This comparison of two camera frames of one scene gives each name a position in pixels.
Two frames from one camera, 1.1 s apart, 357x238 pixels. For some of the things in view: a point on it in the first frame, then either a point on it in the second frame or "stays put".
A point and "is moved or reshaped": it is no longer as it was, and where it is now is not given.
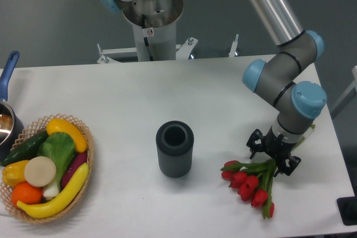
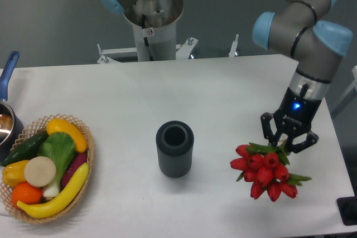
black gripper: (275, 147) to (293, 114)
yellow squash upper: (62, 125) stays put
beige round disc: (39, 171) stays put
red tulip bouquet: (254, 182) is moved or reshaped
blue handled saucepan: (11, 129) stays put
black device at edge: (347, 208) stays put
